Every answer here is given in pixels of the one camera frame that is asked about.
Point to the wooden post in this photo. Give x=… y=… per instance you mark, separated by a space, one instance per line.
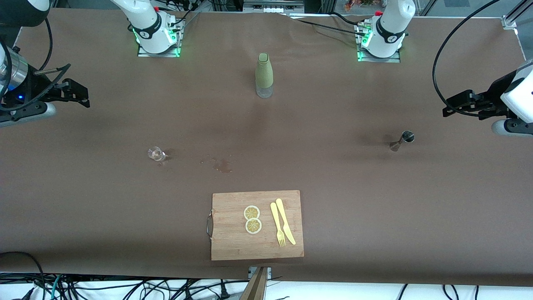
x=256 y=287

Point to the aluminium frame corner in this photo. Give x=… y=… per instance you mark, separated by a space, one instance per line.
x=510 y=21

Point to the yellow plastic fork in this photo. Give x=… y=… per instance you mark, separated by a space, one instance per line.
x=276 y=221

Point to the bamboo cutting board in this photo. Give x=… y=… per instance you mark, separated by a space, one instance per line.
x=233 y=241

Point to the clear glass measuring cup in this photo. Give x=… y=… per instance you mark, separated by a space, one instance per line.
x=156 y=154

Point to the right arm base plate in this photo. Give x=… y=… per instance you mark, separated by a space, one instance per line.
x=158 y=54

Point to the steel double jigger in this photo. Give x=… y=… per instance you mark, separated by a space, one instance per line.
x=407 y=136

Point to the grey metal rail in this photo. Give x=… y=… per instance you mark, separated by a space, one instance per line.
x=270 y=6

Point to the yellow plastic knife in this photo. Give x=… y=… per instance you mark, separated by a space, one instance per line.
x=285 y=221

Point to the lemon slice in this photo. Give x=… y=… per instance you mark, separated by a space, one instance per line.
x=252 y=212
x=253 y=226

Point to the black power plug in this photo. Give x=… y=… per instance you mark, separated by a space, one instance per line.
x=224 y=291

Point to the green sleeved glass bottle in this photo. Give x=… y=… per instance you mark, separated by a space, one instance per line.
x=264 y=73

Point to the brown table cover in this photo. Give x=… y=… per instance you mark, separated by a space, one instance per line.
x=374 y=208

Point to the small metal bracket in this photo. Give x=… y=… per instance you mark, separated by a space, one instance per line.
x=251 y=271

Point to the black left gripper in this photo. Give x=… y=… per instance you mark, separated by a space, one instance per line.
x=495 y=94

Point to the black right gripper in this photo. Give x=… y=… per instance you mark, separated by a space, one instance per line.
x=30 y=88

